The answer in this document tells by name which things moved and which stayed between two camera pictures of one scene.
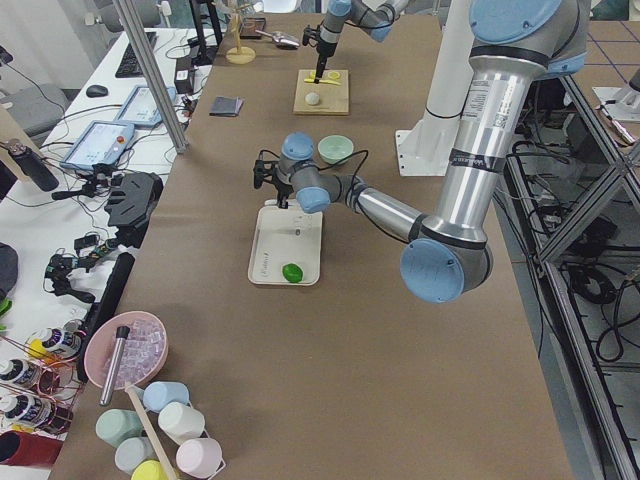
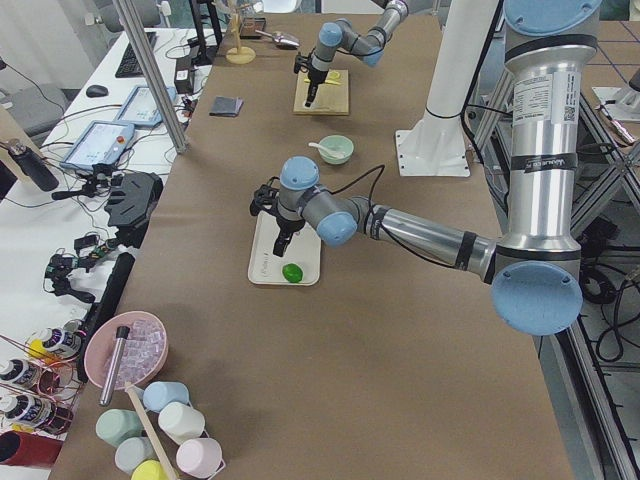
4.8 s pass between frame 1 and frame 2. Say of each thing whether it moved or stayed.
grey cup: stayed
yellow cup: stayed
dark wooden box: stayed
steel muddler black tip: stayed
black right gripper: moved
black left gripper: moved
